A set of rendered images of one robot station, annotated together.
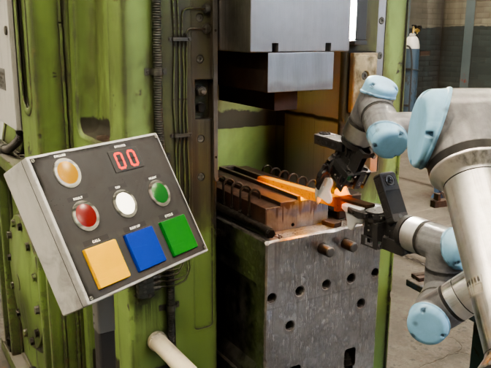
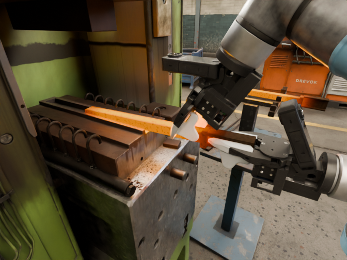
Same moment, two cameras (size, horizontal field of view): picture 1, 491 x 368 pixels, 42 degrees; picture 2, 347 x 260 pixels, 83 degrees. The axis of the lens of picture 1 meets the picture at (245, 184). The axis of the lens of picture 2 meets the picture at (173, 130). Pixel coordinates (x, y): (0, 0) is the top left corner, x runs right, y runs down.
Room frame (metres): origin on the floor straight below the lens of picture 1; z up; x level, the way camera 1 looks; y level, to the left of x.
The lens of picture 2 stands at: (1.20, 0.01, 1.23)
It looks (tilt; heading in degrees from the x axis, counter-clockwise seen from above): 29 degrees down; 330
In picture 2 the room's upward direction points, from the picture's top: straight up
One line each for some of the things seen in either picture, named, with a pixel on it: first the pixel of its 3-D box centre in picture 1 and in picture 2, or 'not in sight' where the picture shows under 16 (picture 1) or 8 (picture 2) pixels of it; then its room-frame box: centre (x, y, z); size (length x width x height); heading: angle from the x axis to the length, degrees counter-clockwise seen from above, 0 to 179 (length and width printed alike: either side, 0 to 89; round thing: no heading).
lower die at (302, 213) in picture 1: (255, 194); (86, 126); (1.78, -0.03, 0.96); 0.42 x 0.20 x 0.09; 31
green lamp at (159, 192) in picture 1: (159, 193); not in sight; (1.27, 0.18, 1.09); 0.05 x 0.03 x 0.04; 121
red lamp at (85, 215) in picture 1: (85, 215); not in sight; (1.11, 0.29, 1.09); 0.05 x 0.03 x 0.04; 121
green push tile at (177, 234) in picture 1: (177, 235); not in sight; (1.25, 0.14, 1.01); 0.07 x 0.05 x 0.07; 146
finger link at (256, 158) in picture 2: (364, 213); (254, 153); (1.38, -0.27, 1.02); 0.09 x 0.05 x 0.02; 34
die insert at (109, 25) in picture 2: (256, 93); (58, 16); (1.82, -0.03, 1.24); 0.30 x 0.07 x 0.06; 31
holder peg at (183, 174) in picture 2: (326, 250); (178, 174); (1.55, -0.21, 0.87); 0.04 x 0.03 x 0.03; 31
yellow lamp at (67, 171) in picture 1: (67, 172); not in sight; (1.13, 0.32, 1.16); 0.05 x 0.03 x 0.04; 121
